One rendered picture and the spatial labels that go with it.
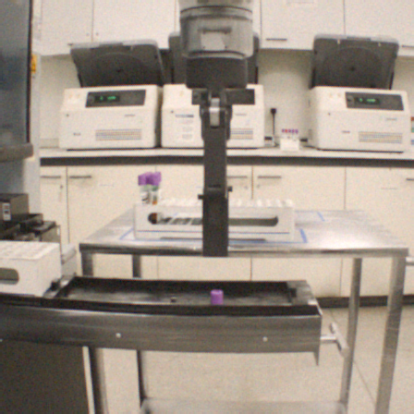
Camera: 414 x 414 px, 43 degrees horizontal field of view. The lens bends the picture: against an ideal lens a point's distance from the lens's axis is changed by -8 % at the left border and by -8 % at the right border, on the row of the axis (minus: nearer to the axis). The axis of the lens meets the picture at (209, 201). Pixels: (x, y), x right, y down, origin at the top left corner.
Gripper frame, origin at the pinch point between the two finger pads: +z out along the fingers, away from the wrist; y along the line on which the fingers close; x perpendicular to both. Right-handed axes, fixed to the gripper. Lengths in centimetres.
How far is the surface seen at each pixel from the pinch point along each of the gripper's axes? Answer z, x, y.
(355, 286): 28, 34, -69
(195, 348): 14.3, -2.2, 4.9
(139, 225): 6.1, -15.4, -34.1
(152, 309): 9.6, -7.5, 3.8
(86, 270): 13.8, -24.7, -28.8
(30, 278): 6.7, -23.5, 3.1
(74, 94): -32, -89, -238
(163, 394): 91, -25, -126
